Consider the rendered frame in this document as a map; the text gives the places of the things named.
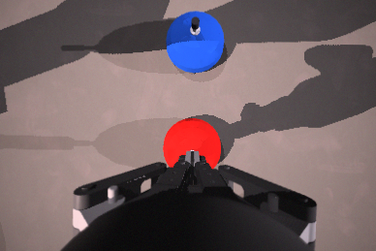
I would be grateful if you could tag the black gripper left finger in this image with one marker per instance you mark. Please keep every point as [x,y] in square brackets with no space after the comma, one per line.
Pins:
[96,198]

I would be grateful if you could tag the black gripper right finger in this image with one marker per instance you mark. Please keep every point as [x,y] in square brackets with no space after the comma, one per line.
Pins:
[296,211]

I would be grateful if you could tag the red dome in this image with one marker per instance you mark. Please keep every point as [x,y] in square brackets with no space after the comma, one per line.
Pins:
[195,135]

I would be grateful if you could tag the blue dome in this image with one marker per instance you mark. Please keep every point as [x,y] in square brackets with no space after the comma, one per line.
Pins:
[195,44]

